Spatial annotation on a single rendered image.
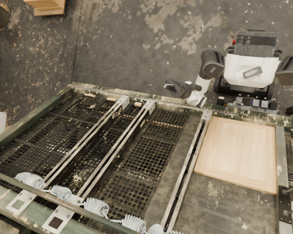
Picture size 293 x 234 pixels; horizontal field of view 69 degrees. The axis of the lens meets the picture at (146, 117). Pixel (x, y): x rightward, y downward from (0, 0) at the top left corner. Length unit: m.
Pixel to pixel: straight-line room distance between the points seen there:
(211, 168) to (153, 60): 1.91
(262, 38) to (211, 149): 0.71
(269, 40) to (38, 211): 1.45
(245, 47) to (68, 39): 2.97
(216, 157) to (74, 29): 3.03
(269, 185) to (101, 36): 2.87
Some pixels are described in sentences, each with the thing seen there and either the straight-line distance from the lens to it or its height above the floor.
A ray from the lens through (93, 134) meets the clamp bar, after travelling 1.59.
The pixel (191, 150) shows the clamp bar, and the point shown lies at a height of 1.28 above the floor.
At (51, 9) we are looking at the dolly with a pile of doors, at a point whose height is 0.13.
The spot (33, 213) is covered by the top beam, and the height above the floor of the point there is 1.84.
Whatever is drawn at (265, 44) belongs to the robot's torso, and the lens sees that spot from 1.33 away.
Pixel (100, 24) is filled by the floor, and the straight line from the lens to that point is 3.53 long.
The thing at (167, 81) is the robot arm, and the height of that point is 1.57.
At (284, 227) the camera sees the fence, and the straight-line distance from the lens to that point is 1.25.
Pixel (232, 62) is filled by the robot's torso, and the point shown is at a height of 1.36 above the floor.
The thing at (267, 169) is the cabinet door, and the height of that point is 1.21.
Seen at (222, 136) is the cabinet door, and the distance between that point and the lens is 1.59.
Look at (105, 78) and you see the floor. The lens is 3.21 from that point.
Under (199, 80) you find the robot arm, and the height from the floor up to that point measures 1.26.
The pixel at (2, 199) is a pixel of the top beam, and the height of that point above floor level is 1.84.
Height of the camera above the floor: 2.64
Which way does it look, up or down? 68 degrees down
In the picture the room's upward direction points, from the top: 82 degrees counter-clockwise
